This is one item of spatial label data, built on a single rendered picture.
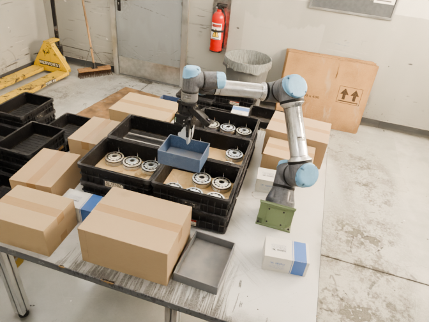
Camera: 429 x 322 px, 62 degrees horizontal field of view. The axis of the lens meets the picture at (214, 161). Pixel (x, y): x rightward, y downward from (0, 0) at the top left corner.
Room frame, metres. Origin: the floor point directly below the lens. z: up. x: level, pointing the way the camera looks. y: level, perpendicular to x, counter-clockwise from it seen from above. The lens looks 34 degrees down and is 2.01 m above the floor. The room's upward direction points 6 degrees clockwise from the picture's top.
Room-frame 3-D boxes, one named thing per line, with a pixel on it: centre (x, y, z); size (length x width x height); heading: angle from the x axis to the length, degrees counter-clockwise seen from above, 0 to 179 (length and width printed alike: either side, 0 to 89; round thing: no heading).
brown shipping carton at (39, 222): (1.17, 0.80, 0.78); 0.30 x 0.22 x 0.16; 79
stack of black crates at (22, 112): (2.61, 1.63, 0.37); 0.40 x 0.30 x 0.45; 167
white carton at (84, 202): (1.32, 0.64, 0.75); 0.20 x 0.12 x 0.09; 80
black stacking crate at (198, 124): (2.04, -0.05, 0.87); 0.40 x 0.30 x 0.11; 78
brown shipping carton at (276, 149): (1.90, -0.46, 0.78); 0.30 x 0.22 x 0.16; 75
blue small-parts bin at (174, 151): (1.37, 0.14, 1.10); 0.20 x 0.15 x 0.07; 77
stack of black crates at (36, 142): (2.13, 1.33, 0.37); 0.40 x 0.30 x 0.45; 167
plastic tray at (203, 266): (1.08, -0.01, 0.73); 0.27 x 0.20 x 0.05; 165
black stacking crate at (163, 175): (1.45, 0.07, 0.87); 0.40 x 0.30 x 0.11; 78
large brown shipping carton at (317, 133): (2.16, -0.55, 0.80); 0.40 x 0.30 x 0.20; 74
